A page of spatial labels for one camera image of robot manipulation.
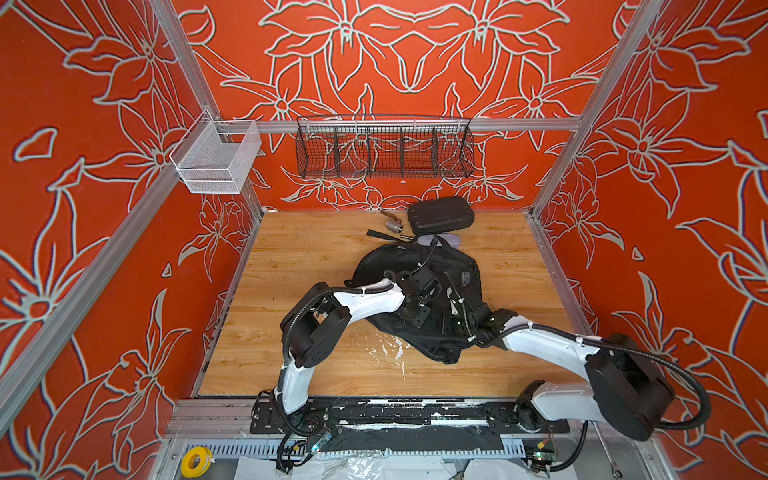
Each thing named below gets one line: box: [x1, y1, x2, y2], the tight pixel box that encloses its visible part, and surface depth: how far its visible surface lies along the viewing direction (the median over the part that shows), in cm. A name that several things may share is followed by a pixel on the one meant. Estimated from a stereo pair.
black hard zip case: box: [407, 196, 475, 236], surface depth 114 cm
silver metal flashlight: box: [385, 219, 403, 234], surface depth 115 cm
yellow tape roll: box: [180, 446, 213, 478], surface depth 68 cm
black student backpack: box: [344, 241, 486, 364], surface depth 83 cm
